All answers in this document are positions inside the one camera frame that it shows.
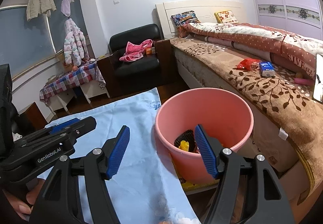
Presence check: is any light blue floral tablecloth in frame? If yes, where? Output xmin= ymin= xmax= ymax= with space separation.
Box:
xmin=50 ymin=88 xmax=199 ymax=223

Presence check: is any pink clothing on armchair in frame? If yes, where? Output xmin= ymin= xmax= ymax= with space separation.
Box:
xmin=119 ymin=39 xmax=153 ymax=62

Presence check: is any black leather armchair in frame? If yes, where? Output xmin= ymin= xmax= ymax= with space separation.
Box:
xmin=109 ymin=24 xmax=162 ymax=94

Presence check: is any pink white puffer jacket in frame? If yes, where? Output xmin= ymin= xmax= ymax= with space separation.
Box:
xmin=64 ymin=18 xmax=89 ymax=67

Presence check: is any blue tissue packet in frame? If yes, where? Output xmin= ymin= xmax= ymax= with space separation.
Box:
xmin=259 ymin=62 xmax=275 ymax=77

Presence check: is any bed with brown cover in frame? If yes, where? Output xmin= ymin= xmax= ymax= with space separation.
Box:
xmin=170 ymin=37 xmax=322 ymax=203

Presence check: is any black foam net sleeve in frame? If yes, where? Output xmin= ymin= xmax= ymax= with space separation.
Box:
xmin=174 ymin=129 xmax=196 ymax=153

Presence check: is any pink plastic bucket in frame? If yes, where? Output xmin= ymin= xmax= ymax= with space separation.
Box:
xmin=155 ymin=88 xmax=254 ymax=184

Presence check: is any yellow floral pillow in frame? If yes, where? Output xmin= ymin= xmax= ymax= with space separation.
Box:
xmin=214 ymin=10 xmax=238 ymax=24

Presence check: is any rolled floral quilt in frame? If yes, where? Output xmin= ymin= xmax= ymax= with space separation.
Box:
xmin=184 ymin=23 xmax=322 ymax=79

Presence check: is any red snack packet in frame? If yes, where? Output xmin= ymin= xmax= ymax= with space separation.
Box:
xmin=236 ymin=58 xmax=261 ymax=71

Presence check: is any plaid covered side table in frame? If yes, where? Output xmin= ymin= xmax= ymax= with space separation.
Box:
xmin=39 ymin=61 xmax=109 ymax=112

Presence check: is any cream hanging cardigan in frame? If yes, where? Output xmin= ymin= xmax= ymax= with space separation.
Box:
xmin=26 ymin=0 xmax=56 ymax=22

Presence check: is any left hand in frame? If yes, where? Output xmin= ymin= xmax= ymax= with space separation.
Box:
xmin=3 ymin=178 xmax=45 ymax=221

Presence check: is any colourful patterned pillow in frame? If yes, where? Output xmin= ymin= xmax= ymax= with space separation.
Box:
xmin=171 ymin=11 xmax=200 ymax=38

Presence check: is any yellow foam net sleeve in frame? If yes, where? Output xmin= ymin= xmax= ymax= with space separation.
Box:
xmin=178 ymin=140 xmax=189 ymax=152

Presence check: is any white bed headboard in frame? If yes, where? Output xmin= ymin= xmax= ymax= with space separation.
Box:
xmin=155 ymin=0 xmax=248 ymax=39

